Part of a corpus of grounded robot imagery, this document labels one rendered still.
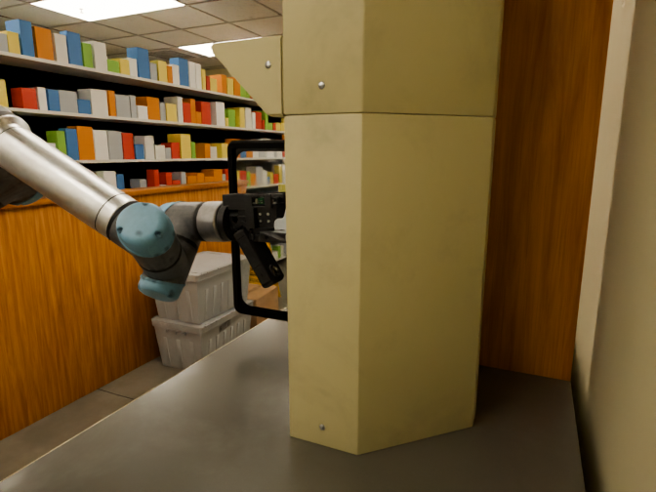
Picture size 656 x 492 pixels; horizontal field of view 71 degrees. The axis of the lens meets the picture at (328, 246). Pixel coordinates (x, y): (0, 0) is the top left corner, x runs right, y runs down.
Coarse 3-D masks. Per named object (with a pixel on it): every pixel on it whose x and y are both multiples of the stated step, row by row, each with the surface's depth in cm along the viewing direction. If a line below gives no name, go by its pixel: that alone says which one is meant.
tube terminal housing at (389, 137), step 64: (320, 0) 56; (384, 0) 54; (448, 0) 57; (320, 64) 57; (384, 64) 56; (448, 64) 59; (320, 128) 59; (384, 128) 57; (448, 128) 61; (320, 192) 60; (384, 192) 59; (448, 192) 62; (320, 256) 62; (384, 256) 61; (448, 256) 64; (320, 320) 64; (384, 320) 63; (448, 320) 67; (320, 384) 66; (384, 384) 65; (448, 384) 69
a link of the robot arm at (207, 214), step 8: (200, 208) 83; (208, 208) 82; (216, 208) 82; (200, 216) 82; (208, 216) 81; (216, 216) 81; (200, 224) 82; (208, 224) 81; (216, 224) 81; (200, 232) 83; (208, 232) 82; (216, 232) 82; (208, 240) 85; (216, 240) 84; (224, 240) 84
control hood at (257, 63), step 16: (224, 48) 62; (240, 48) 61; (256, 48) 60; (272, 48) 59; (224, 64) 63; (240, 64) 62; (256, 64) 61; (272, 64) 60; (240, 80) 62; (256, 80) 61; (272, 80) 60; (256, 96) 62; (272, 96) 61; (272, 112) 61
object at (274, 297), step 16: (240, 160) 101; (256, 160) 99; (272, 160) 97; (240, 176) 102; (256, 176) 100; (272, 176) 98; (240, 192) 102; (256, 192) 101; (240, 256) 105; (256, 288) 105; (272, 288) 103; (256, 304) 106; (272, 304) 104
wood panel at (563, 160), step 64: (512, 0) 79; (576, 0) 76; (512, 64) 81; (576, 64) 77; (512, 128) 83; (576, 128) 79; (512, 192) 85; (576, 192) 81; (512, 256) 87; (576, 256) 82; (512, 320) 89; (576, 320) 84
